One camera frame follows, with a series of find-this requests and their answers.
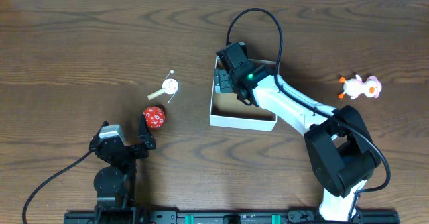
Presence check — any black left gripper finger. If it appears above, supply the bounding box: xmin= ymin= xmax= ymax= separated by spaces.
xmin=138 ymin=113 xmax=156 ymax=147
xmin=99 ymin=121 xmax=109 ymax=133

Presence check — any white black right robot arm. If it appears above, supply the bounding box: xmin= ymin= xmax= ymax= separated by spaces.
xmin=214 ymin=42 xmax=386 ymax=221

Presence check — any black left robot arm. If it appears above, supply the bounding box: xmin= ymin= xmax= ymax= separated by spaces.
xmin=89 ymin=115 xmax=156 ymax=224

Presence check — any red polyhedral die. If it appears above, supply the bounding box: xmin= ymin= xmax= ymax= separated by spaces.
xmin=143 ymin=106 xmax=166 ymax=129

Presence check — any white cardboard box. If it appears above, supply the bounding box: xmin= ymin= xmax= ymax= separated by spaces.
xmin=209 ymin=76 xmax=278 ymax=131

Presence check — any small white rattle drum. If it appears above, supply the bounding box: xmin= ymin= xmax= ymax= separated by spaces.
xmin=147 ymin=70 xmax=179 ymax=103

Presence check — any white duck toy pink hat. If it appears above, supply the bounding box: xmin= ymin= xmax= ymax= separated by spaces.
xmin=338 ymin=74 xmax=382 ymax=99

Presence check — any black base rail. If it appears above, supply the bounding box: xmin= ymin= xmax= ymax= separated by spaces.
xmin=63 ymin=209 xmax=402 ymax=224

